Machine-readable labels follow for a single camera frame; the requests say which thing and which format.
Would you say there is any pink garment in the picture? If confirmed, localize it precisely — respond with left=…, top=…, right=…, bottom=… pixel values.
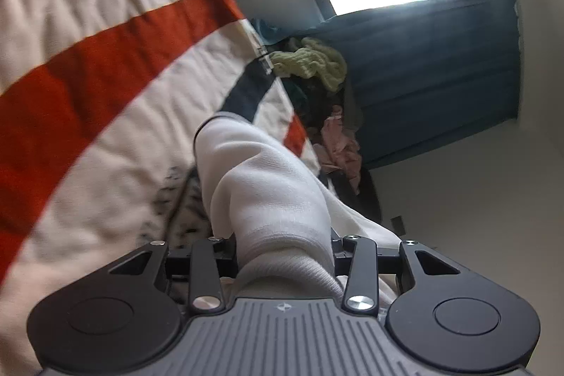
left=319, top=105, right=363, bottom=194

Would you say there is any dark armchair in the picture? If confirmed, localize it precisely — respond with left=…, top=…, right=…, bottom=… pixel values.
left=328, top=168, right=385, bottom=224

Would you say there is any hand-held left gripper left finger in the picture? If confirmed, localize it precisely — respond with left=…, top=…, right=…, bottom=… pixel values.
left=108, top=237, right=224, bottom=314

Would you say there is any orange black striped blanket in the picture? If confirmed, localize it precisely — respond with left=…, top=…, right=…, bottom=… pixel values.
left=0, top=0, right=324, bottom=363

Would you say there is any yellow-green knit garment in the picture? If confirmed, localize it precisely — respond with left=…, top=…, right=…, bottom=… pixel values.
left=269, top=36, right=349, bottom=93

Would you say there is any white sweatshirt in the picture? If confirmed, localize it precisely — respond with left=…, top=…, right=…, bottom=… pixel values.
left=150, top=112, right=403, bottom=317

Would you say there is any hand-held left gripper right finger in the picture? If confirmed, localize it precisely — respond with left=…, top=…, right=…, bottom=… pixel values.
left=330, top=234, right=461, bottom=314

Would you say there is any blue curtain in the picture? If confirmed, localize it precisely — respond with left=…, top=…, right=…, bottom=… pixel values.
left=324, top=0, right=521, bottom=171

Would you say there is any dark clothes pile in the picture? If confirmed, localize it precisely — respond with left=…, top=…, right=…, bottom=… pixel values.
left=282, top=75, right=366, bottom=148

